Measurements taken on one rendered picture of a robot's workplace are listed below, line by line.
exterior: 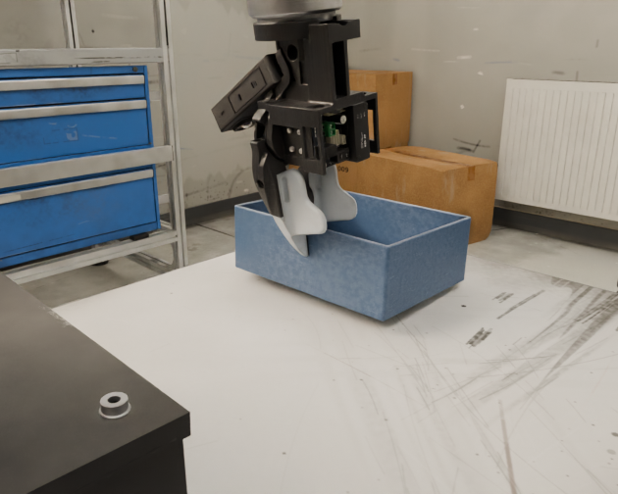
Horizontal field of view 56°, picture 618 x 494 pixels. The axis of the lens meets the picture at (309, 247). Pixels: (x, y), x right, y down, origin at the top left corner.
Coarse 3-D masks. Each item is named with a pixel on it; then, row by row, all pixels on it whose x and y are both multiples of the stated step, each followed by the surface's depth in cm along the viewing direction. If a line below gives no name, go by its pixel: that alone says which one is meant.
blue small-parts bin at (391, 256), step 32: (352, 192) 70; (256, 224) 61; (352, 224) 71; (384, 224) 68; (416, 224) 65; (448, 224) 57; (256, 256) 62; (288, 256) 58; (320, 256) 56; (352, 256) 53; (384, 256) 50; (416, 256) 54; (448, 256) 59; (320, 288) 56; (352, 288) 54; (384, 288) 51; (416, 288) 55; (384, 320) 52
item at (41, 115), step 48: (0, 96) 162; (48, 96) 172; (96, 96) 182; (144, 96) 194; (0, 144) 165; (48, 144) 175; (96, 144) 186; (144, 144) 198; (0, 192) 169; (48, 192) 177; (96, 192) 189; (144, 192) 202; (0, 240) 171; (48, 240) 181; (96, 240) 193
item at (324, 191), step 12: (312, 180) 54; (324, 180) 54; (336, 180) 53; (312, 192) 55; (324, 192) 55; (336, 192) 54; (324, 204) 55; (336, 204) 54; (348, 204) 53; (336, 216) 55; (348, 216) 54
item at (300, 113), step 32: (256, 32) 46; (288, 32) 44; (320, 32) 44; (352, 32) 45; (288, 64) 48; (320, 64) 45; (288, 96) 49; (320, 96) 46; (352, 96) 46; (256, 128) 50; (288, 128) 49; (320, 128) 45; (352, 128) 48; (288, 160) 50; (320, 160) 46; (352, 160) 49
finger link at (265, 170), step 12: (264, 132) 51; (252, 144) 50; (264, 144) 50; (252, 156) 51; (264, 156) 50; (252, 168) 51; (264, 168) 50; (276, 168) 51; (264, 180) 50; (276, 180) 51; (264, 192) 51; (276, 192) 52; (276, 204) 52; (276, 216) 53
